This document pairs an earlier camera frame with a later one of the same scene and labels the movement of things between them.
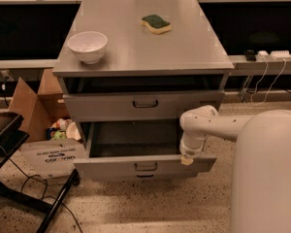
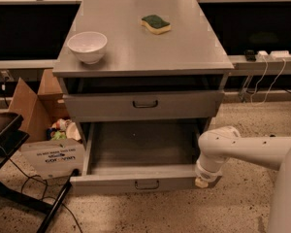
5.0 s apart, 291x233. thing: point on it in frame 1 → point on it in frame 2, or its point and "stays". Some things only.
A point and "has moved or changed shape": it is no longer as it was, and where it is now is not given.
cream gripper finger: x=186 y=160 → x=200 y=183
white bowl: x=88 y=46 stays
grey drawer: x=134 y=146 has moved or changed shape
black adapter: x=250 y=55 stays
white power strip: x=274 y=55 stays
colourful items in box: x=63 y=129 stays
